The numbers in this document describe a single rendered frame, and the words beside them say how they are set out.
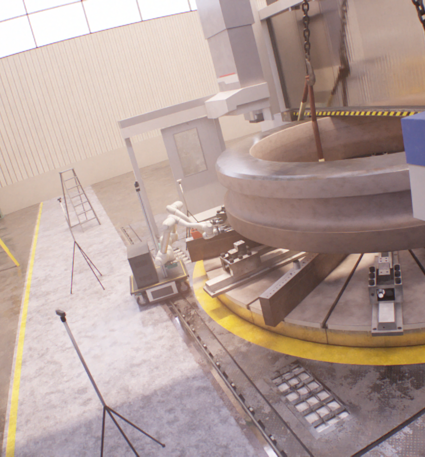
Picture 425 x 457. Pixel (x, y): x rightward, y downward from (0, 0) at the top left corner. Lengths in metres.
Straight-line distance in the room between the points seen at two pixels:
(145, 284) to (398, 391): 3.95
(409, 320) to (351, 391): 0.94
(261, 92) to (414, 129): 7.21
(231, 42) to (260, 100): 1.30
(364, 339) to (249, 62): 5.93
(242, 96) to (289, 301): 4.81
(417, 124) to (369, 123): 7.32
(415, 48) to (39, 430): 7.07
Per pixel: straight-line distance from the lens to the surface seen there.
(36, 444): 4.99
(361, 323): 4.54
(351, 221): 4.70
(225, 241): 6.67
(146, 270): 6.36
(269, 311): 4.60
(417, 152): 1.59
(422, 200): 1.65
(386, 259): 4.57
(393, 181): 4.40
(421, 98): 6.89
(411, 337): 4.64
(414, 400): 4.13
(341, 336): 4.70
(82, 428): 4.83
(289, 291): 4.80
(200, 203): 9.72
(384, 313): 4.40
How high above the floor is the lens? 2.96
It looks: 19 degrees down
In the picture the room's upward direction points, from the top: 15 degrees counter-clockwise
